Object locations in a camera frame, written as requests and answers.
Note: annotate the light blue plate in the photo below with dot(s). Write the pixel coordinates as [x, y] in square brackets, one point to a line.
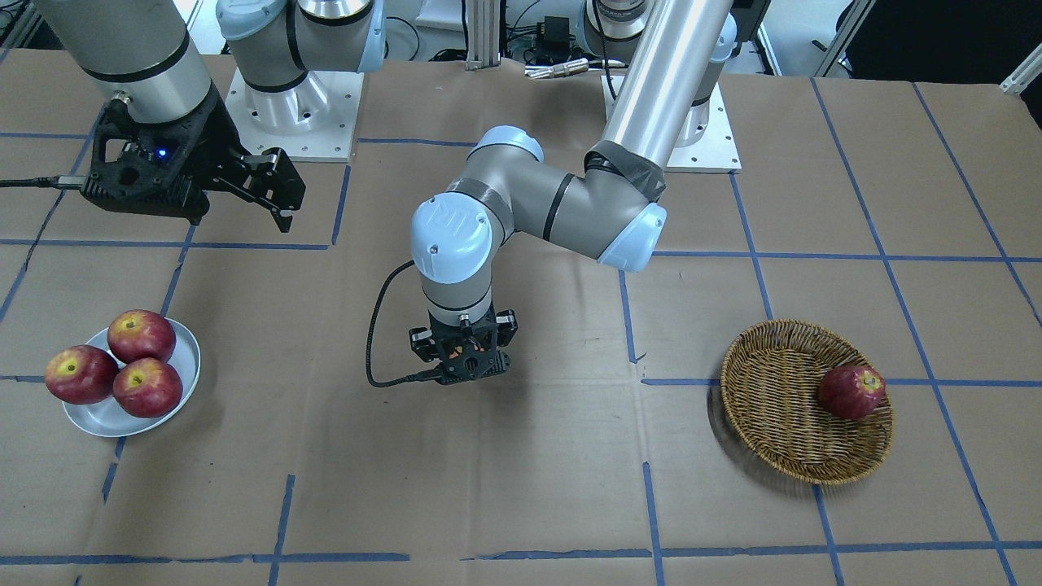
[107, 419]

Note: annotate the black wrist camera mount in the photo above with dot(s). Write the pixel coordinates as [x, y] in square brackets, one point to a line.
[469, 364]

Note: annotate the red apple on plate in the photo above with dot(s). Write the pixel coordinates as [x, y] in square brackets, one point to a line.
[148, 388]
[81, 375]
[135, 334]

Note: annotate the dark red apple in basket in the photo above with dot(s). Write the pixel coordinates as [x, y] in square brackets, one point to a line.
[851, 392]

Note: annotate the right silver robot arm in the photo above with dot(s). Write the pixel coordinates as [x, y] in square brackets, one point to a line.
[147, 49]

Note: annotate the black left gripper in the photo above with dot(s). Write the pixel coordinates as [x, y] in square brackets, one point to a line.
[421, 342]

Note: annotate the round wicker basket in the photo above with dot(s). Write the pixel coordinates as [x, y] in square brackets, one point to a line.
[769, 382]

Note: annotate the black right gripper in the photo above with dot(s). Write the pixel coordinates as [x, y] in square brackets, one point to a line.
[207, 145]

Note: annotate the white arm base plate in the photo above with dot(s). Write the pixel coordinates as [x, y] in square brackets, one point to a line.
[700, 130]

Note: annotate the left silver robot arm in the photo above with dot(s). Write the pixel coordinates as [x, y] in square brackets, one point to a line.
[610, 213]

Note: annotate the aluminium frame post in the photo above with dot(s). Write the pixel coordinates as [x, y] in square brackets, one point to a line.
[482, 22]

